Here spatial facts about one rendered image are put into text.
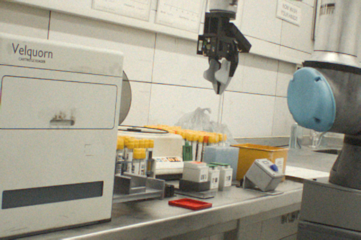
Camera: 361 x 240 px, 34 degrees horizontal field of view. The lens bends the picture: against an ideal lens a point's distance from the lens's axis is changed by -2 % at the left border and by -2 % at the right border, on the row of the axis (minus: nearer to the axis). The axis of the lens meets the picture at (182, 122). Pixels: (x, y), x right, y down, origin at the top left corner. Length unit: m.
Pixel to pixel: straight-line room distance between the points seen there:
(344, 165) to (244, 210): 0.29
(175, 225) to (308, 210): 0.28
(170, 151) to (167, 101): 0.62
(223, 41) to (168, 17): 0.72
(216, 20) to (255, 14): 1.27
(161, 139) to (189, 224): 0.47
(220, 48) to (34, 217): 0.78
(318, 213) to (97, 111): 0.51
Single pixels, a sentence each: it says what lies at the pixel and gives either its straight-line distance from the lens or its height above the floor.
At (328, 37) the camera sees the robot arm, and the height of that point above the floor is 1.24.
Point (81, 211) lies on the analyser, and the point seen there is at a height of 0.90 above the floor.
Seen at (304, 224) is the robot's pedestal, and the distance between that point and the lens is 1.25.
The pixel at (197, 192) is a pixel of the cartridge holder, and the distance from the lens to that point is 1.39.
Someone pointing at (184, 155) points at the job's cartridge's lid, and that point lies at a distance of 1.42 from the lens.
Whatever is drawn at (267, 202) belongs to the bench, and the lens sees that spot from 1.51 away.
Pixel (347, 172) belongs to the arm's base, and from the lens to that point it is 1.24.
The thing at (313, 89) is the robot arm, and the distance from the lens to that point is 1.14.
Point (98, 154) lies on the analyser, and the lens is 1.02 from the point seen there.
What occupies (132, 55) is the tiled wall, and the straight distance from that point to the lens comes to 2.08.
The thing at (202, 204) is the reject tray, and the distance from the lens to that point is 1.31.
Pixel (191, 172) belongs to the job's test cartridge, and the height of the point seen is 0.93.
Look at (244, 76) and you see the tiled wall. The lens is 2.76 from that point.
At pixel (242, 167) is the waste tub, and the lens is 1.73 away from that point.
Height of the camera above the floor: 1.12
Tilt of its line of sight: 3 degrees down
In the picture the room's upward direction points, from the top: 5 degrees clockwise
